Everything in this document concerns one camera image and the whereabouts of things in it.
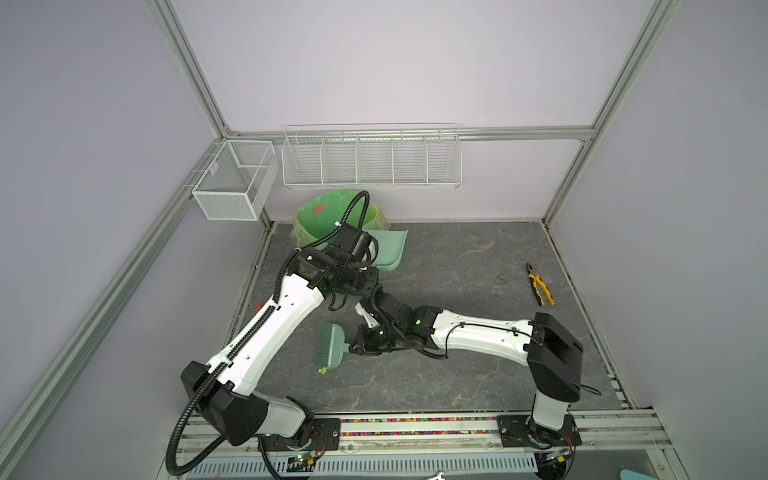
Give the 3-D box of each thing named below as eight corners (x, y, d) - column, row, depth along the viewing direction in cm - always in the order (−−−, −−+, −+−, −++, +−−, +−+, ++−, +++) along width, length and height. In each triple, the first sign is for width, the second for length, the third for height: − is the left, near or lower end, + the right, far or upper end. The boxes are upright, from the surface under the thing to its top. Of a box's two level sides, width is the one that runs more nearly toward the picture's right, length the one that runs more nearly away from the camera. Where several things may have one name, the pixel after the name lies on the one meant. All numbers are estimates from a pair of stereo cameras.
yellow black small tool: (538, 306, 99) (540, 303, 98) (524, 265, 110) (526, 262, 108) (553, 306, 99) (556, 303, 98) (538, 265, 110) (540, 262, 108)
